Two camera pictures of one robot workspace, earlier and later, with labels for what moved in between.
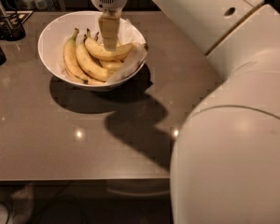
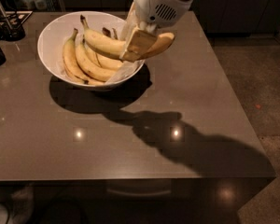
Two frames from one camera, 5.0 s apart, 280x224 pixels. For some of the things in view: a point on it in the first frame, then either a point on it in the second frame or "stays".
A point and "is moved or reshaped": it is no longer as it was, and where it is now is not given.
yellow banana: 98,49 is moved or reshaped
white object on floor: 19,211 stays
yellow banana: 69,52 stays
